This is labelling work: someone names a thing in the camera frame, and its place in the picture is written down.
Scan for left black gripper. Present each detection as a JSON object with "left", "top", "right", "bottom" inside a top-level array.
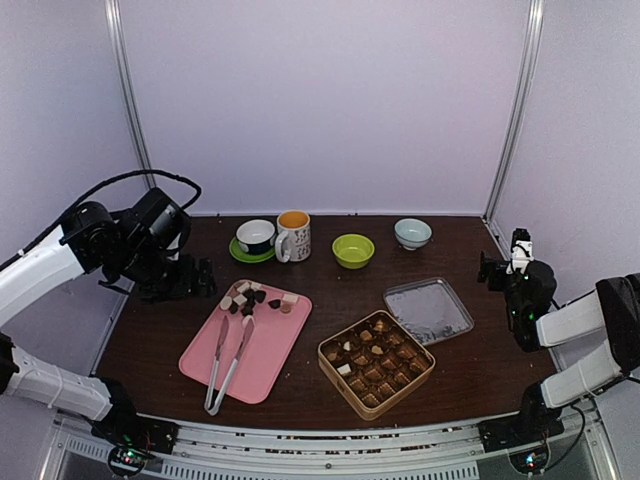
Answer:
[{"left": 116, "top": 239, "right": 217, "bottom": 304}]

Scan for bear print tin lid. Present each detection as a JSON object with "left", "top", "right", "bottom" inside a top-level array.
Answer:
[{"left": 383, "top": 277, "right": 474, "bottom": 347}]

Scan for white metal tongs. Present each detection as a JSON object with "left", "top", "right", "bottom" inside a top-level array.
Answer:
[{"left": 202, "top": 314, "right": 256, "bottom": 416}]

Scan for speckled white heart chocolate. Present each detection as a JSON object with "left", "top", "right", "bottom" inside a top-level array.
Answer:
[{"left": 242, "top": 316, "right": 254, "bottom": 329}]

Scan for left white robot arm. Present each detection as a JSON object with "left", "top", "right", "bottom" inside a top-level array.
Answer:
[{"left": 1, "top": 188, "right": 215, "bottom": 444}]

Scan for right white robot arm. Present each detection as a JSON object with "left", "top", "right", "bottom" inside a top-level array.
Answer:
[{"left": 477, "top": 244, "right": 639, "bottom": 442}]

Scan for white oval chocolate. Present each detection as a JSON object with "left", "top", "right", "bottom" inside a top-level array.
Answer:
[{"left": 219, "top": 296, "right": 233, "bottom": 311}]

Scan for white rectangular chocolate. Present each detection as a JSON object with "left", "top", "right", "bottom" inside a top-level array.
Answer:
[{"left": 233, "top": 294, "right": 248, "bottom": 307}]

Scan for white cube chocolate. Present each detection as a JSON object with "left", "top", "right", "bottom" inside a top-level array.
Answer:
[{"left": 282, "top": 294, "right": 299, "bottom": 305}]

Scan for gold chocolate tin box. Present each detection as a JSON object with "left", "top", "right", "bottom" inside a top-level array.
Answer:
[{"left": 317, "top": 310, "right": 436, "bottom": 421}]

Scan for white chocolate in tin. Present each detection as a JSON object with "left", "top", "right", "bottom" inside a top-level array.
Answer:
[{"left": 337, "top": 364, "right": 352, "bottom": 376}]

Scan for green saucer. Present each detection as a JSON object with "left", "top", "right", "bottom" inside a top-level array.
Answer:
[{"left": 229, "top": 237, "right": 276, "bottom": 264}]

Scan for white dark blue bowl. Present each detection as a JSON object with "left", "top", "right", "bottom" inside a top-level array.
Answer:
[{"left": 235, "top": 219, "right": 276, "bottom": 255}]

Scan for pale blue ceramic bowl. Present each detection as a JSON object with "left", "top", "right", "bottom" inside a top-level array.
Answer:
[{"left": 394, "top": 218, "right": 432, "bottom": 251}]

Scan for pink plastic tray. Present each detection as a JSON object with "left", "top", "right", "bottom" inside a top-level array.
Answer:
[{"left": 178, "top": 279, "right": 313, "bottom": 404}]

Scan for white patterned mug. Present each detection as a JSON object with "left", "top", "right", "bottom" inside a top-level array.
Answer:
[{"left": 274, "top": 211, "right": 311, "bottom": 263}]

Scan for lime green bowl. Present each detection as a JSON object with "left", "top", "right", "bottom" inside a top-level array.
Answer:
[{"left": 332, "top": 234, "right": 375, "bottom": 270}]

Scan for left circuit board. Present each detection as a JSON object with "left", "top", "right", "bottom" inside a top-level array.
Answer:
[{"left": 107, "top": 446, "right": 149, "bottom": 478}]

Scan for circuit board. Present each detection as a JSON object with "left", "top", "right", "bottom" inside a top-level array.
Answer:
[
  {"left": 107, "top": 446, "right": 149, "bottom": 478},
  {"left": 508, "top": 446, "right": 550, "bottom": 477}
]

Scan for right circuit board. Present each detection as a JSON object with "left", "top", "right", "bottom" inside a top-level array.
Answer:
[{"left": 508, "top": 446, "right": 550, "bottom": 477}]

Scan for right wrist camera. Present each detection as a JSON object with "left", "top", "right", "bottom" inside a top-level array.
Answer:
[{"left": 506, "top": 228, "right": 534, "bottom": 275}]

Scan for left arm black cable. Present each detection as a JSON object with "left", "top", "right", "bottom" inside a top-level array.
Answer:
[{"left": 0, "top": 168, "right": 203, "bottom": 271}]

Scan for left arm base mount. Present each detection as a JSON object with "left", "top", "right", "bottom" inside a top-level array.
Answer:
[{"left": 89, "top": 415, "right": 179, "bottom": 454}]

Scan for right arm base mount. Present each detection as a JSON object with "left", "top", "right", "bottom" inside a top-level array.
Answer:
[{"left": 477, "top": 412, "right": 564, "bottom": 453}]

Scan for front aluminium rail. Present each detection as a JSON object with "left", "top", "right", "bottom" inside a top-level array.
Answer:
[{"left": 39, "top": 394, "right": 616, "bottom": 480}]

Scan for right aluminium frame post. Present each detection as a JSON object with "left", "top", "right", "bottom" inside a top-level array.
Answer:
[{"left": 483, "top": 0, "right": 545, "bottom": 224}]

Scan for aluminium frame post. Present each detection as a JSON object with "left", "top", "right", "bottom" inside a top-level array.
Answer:
[
  {"left": 483, "top": 0, "right": 545, "bottom": 224},
  {"left": 104, "top": 0, "right": 157, "bottom": 190}
]

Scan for left aluminium frame post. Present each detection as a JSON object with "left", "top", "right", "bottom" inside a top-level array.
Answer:
[{"left": 104, "top": 0, "right": 157, "bottom": 190}]

